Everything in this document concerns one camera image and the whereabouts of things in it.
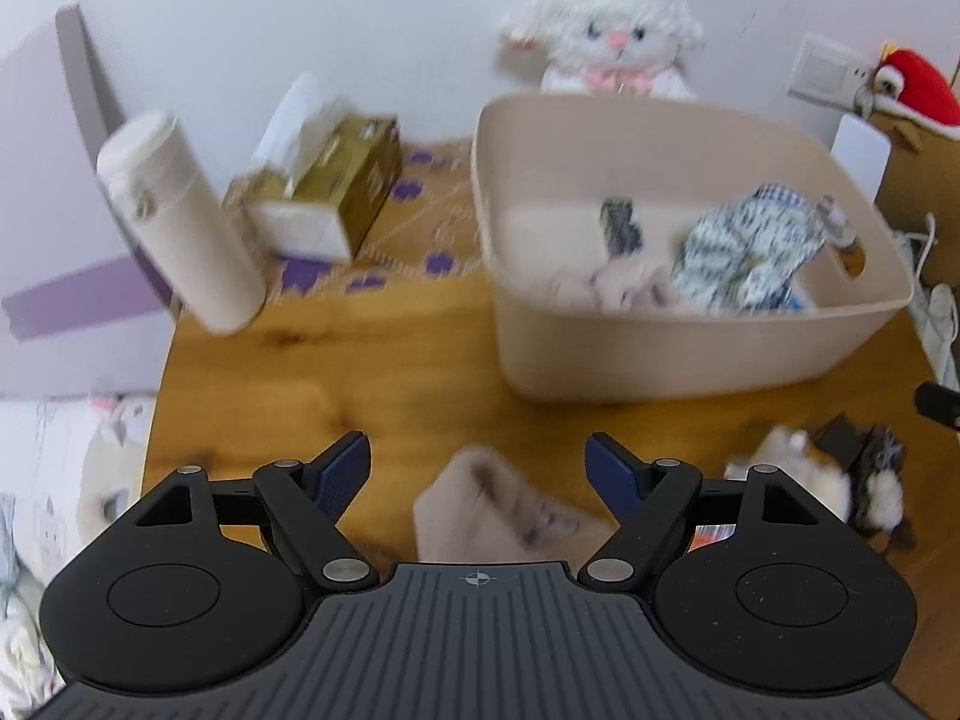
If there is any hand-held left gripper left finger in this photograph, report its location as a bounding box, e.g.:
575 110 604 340
133 431 380 590

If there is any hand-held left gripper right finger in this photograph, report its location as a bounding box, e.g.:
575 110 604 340
583 431 826 586

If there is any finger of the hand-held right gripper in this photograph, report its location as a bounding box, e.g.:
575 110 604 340
916 382 960 430

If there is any beige plastic storage bin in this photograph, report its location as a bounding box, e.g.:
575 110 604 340
471 90 916 404

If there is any beige fleece cloth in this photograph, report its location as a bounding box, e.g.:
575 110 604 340
414 446 617 565

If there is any wooden desktop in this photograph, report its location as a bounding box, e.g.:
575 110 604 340
142 270 960 720

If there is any dark brown fluffy toy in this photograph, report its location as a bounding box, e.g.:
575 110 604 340
814 412 920 552

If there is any white and tan plush toy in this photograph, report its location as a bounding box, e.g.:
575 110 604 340
724 424 856 527

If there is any small clear bottle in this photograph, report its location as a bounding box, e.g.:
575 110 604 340
817 195 860 250

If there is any brown plush with red hat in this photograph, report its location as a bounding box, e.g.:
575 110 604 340
866 45 960 241

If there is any dark blue flat pack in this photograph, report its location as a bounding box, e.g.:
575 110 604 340
600 196 644 256

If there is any blue checkered cloth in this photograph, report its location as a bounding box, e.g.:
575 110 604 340
750 184 816 220

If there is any brown mat with purple paws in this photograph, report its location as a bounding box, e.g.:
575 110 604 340
221 136 496 301

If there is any white upright device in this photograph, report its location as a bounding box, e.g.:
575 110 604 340
832 114 893 203

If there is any cream thermos bottle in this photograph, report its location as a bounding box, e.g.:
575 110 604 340
96 111 269 335

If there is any gold tissue box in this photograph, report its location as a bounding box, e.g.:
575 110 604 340
225 114 402 262

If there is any printed bed sheet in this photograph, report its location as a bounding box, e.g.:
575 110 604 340
0 390 158 720

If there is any white tissue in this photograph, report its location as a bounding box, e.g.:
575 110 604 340
251 73 350 181

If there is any lilac headboard panel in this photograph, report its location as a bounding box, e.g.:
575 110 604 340
0 4 177 398

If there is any white lamb plush toy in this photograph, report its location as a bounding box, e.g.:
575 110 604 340
499 0 706 100

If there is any white cable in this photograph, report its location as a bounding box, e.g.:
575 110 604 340
896 214 940 287

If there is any blue floral drawstring pouch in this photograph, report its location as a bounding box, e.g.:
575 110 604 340
671 199 822 314

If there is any white wall switch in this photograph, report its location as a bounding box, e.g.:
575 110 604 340
787 34 875 102

